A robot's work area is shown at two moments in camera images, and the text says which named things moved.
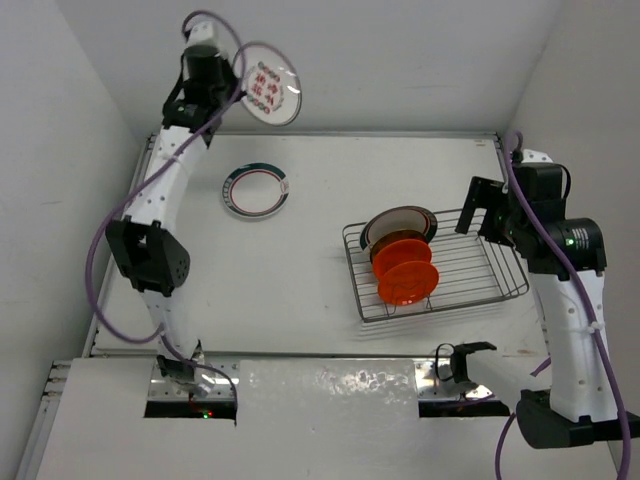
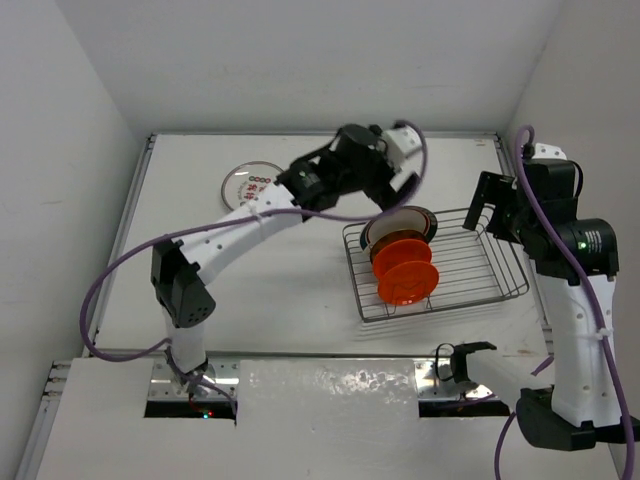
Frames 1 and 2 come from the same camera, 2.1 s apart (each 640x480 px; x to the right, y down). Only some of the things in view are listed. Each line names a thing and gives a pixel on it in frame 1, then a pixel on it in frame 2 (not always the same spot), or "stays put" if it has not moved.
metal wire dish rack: [470, 268] stays put
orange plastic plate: [408, 283] stays put
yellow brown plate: [395, 235] stays put
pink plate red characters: [272, 84] → [245, 181]
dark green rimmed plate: [397, 218] stays put
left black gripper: [224, 68] → [379, 153]
